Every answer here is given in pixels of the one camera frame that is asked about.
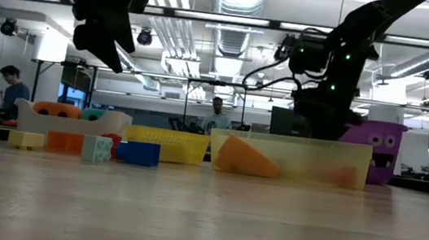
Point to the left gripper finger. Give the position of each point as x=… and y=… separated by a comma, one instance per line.
x=125, y=31
x=96, y=46

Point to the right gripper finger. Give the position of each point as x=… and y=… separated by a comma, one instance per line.
x=334, y=131
x=312, y=127

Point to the orange long toy brick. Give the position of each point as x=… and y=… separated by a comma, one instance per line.
x=246, y=158

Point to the mint square toy brick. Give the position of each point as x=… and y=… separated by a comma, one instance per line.
x=97, y=149

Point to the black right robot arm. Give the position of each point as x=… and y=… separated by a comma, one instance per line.
x=375, y=16

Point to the black monitor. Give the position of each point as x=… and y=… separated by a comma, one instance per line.
x=284, y=122

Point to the translucent yellow bin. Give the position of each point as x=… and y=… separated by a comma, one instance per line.
x=300, y=159

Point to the purple monster bucket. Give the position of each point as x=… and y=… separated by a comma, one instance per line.
x=382, y=157

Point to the white plastic bin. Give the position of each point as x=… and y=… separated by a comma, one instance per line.
x=74, y=124

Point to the person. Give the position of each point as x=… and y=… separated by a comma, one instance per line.
x=14, y=95
x=216, y=120

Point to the orange sloped toy brick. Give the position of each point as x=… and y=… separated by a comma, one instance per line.
x=65, y=142

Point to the black overhead crossbar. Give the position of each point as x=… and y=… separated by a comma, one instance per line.
x=227, y=19

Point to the black background chair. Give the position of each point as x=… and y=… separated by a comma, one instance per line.
x=185, y=125

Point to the blue toy brick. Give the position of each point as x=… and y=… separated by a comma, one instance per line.
x=140, y=153

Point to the small yellow toy brick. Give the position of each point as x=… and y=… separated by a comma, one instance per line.
x=26, y=140

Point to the yellow mesh basket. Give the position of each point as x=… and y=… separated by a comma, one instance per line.
x=170, y=145

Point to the black background rack frame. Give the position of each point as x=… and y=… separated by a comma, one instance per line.
x=186, y=100

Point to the silver ceiling duct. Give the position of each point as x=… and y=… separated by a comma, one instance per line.
x=239, y=0

